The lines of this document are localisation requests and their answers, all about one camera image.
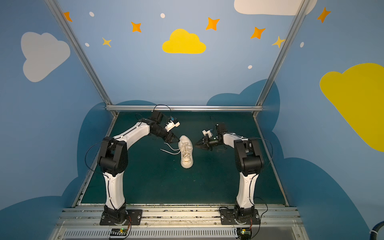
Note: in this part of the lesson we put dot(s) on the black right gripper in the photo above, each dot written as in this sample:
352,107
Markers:
207,142

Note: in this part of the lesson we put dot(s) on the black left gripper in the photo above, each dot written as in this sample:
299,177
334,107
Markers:
167,135

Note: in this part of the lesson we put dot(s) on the white shoelace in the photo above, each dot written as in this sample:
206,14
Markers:
171,150

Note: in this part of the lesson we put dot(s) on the white knit sneaker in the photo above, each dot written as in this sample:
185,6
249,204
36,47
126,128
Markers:
186,148

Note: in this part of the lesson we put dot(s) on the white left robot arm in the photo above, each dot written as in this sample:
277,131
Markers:
113,161

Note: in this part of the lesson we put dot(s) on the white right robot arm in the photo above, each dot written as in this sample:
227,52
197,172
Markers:
249,163

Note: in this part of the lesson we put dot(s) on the right green circuit board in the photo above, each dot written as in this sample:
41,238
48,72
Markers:
244,234

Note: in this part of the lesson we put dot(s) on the green circuit board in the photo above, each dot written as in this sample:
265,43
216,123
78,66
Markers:
118,234
244,234

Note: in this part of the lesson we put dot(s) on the left green circuit board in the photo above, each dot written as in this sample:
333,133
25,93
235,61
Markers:
118,234

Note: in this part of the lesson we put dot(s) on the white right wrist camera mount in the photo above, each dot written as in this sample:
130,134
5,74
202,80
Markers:
208,133

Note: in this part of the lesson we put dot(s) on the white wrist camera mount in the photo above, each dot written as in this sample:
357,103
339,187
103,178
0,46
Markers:
208,133
172,123

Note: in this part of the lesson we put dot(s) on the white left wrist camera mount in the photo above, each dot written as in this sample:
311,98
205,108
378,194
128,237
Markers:
172,123

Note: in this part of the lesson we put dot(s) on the right side aluminium table rail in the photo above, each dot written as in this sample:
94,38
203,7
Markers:
268,148

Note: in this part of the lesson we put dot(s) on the aluminium table rail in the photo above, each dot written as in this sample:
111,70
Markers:
268,148
91,169

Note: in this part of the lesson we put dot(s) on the rear horizontal aluminium frame bar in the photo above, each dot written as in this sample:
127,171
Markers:
176,108

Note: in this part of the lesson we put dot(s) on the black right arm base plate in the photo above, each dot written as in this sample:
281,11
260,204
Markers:
239,217

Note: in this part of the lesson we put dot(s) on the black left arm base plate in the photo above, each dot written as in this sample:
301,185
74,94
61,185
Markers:
121,217

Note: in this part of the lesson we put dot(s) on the left side aluminium table rail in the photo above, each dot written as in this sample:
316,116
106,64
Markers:
91,169

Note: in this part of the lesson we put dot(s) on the left rear aluminium frame post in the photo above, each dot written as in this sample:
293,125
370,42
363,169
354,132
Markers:
64,24

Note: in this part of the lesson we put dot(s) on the aluminium frame post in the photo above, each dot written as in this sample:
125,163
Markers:
290,37
64,24

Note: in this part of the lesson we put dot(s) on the front aluminium rail platform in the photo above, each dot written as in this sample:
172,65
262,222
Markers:
180,222

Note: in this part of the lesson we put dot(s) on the right rear aluminium frame post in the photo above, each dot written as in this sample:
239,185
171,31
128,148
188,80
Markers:
290,37

